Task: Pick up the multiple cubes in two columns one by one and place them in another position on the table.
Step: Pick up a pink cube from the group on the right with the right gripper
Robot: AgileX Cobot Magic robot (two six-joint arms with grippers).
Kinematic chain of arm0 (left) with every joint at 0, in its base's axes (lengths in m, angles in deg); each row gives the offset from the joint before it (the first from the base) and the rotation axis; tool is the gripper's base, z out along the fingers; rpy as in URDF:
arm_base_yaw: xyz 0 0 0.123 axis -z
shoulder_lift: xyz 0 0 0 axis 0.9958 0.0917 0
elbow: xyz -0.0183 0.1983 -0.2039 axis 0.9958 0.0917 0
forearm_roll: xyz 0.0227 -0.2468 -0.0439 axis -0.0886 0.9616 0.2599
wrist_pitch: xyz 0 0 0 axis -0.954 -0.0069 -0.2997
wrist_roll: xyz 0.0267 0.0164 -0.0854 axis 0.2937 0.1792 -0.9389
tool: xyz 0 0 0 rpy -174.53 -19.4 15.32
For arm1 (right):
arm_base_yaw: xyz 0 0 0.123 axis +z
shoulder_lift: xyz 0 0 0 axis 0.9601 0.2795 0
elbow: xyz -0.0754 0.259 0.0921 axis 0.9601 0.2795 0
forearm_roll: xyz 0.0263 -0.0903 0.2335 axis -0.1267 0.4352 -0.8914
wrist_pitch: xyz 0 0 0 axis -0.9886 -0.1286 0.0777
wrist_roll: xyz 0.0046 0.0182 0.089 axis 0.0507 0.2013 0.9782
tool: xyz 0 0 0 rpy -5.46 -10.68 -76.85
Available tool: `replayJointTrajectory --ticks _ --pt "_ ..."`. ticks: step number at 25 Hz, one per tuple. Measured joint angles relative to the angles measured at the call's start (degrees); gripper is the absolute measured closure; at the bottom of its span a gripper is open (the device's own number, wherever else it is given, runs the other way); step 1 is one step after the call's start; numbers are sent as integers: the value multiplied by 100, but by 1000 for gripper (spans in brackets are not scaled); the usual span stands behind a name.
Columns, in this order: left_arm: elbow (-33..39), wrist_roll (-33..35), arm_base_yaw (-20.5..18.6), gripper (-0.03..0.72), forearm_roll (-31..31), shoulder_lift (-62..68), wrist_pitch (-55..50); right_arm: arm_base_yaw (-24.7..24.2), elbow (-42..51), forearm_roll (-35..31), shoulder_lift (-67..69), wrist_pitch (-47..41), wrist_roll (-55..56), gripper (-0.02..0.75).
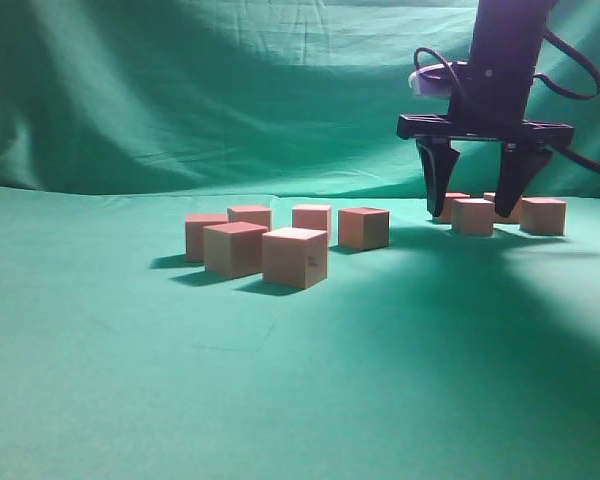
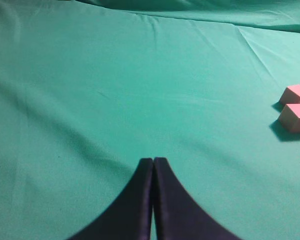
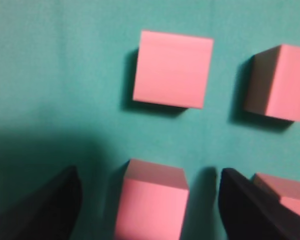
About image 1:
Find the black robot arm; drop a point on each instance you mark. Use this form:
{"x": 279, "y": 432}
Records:
{"x": 510, "y": 31}

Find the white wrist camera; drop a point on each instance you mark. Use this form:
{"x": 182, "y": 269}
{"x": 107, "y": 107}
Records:
{"x": 432, "y": 82}

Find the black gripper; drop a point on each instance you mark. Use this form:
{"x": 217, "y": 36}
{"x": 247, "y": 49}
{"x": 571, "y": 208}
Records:
{"x": 489, "y": 105}

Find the pink cube column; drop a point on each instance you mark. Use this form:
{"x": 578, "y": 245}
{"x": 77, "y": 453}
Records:
{"x": 194, "y": 233}
{"x": 314, "y": 217}
{"x": 543, "y": 216}
{"x": 363, "y": 228}
{"x": 233, "y": 250}
{"x": 473, "y": 216}
{"x": 512, "y": 218}
{"x": 445, "y": 217}
{"x": 255, "y": 214}

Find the pink cube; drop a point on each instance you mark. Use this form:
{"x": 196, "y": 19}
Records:
{"x": 295, "y": 257}

